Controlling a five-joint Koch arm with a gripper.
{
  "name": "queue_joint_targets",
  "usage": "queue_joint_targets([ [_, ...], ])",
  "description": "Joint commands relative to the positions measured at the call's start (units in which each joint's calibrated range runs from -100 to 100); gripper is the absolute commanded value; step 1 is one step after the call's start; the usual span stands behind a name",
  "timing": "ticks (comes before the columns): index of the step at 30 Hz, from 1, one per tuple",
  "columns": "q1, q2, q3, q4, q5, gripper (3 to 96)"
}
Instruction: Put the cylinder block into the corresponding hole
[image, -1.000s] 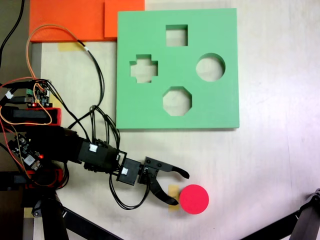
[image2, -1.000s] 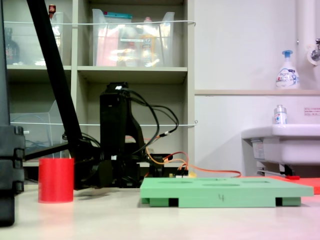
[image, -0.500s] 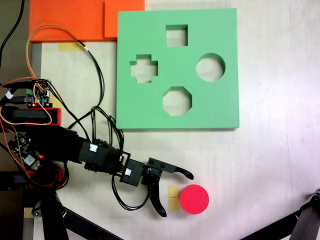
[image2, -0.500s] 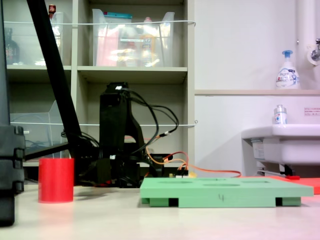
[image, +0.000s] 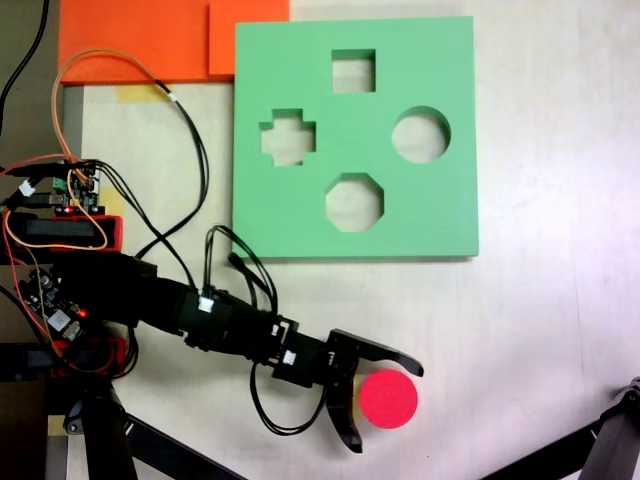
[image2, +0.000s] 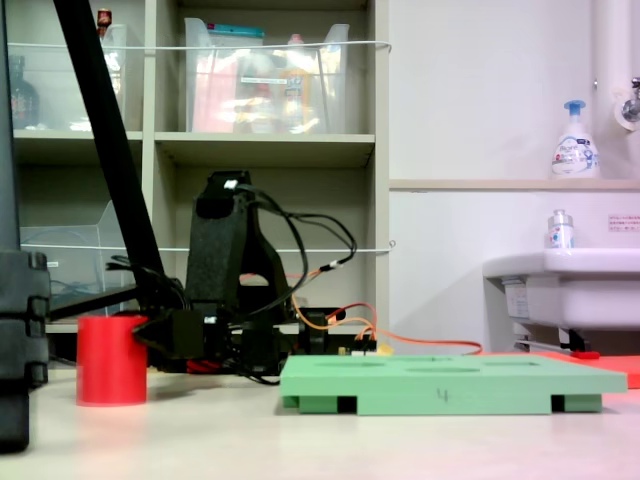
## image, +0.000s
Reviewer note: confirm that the red cylinder block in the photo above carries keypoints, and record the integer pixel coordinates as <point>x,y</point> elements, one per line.
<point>389,399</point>

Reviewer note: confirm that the green shape hole board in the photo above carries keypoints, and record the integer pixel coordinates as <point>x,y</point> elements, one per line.
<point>360,230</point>

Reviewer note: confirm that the yellow tape piece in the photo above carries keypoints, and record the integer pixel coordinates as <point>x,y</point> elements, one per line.
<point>114,202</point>
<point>135,94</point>

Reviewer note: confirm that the black circuit board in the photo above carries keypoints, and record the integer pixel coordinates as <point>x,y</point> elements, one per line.
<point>47,300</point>

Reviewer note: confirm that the green circuit board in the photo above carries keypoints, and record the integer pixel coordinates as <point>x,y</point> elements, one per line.
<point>80,187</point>

